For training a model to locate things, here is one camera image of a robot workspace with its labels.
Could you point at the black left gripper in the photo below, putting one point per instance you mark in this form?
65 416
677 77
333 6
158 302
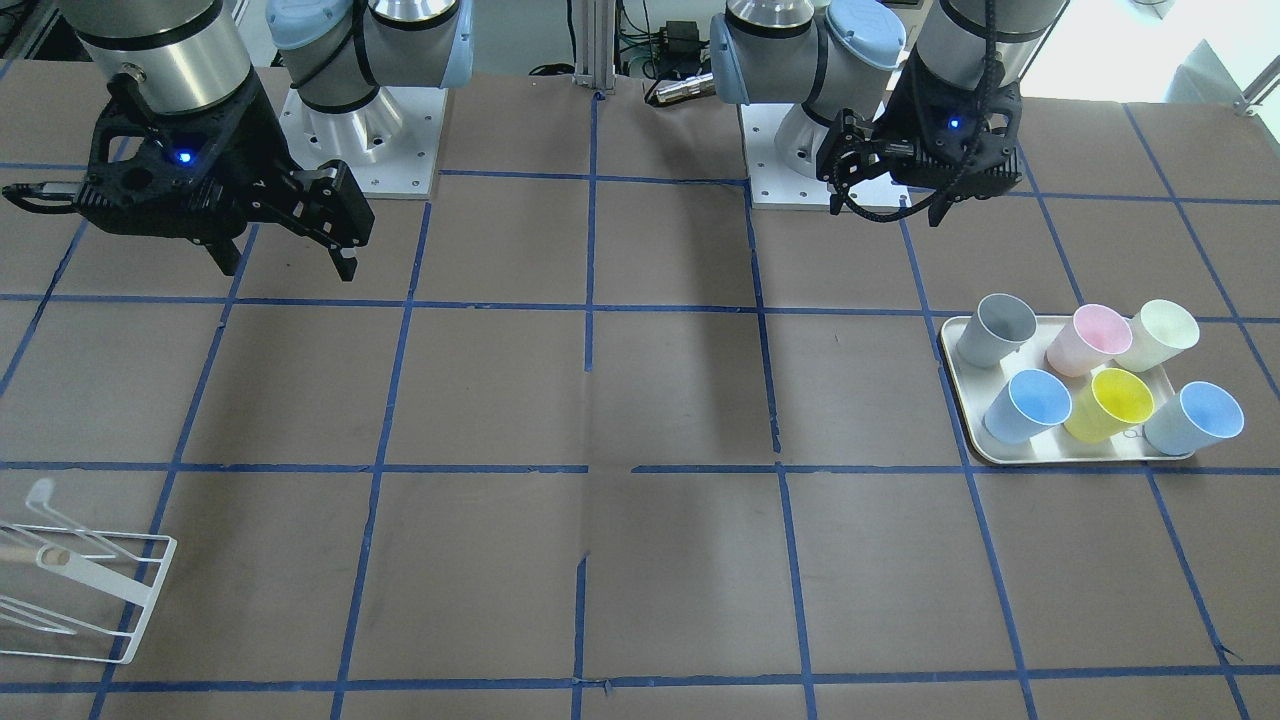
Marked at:
905 125

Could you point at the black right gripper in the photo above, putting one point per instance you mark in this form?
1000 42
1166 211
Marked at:
258 150

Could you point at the light blue plastic cup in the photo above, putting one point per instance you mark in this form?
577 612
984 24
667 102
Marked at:
1032 402

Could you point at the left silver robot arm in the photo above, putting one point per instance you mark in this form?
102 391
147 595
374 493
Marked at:
849 55

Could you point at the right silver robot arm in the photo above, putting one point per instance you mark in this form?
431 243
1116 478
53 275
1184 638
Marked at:
338 53

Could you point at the grey plastic cup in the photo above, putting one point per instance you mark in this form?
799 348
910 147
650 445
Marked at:
1000 325

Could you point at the pink plastic cup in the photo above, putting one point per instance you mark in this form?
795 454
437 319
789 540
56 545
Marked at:
1093 335

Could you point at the cream plastic cup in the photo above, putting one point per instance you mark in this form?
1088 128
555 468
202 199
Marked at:
1160 330

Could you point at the yellow plastic cup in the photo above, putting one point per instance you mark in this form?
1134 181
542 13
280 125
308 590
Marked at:
1113 400

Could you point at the silver metal cylinder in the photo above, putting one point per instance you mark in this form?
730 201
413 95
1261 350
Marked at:
665 94

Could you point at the black power adapter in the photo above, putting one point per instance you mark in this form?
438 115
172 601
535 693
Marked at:
680 39

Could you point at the cream plastic tray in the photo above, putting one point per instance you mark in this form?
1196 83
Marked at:
976 388

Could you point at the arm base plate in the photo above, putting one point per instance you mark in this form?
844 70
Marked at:
391 145
790 175

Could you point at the aluminium frame post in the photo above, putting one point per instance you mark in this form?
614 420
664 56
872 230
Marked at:
594 32

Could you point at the white wire cup rack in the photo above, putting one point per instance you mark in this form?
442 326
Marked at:
75 593

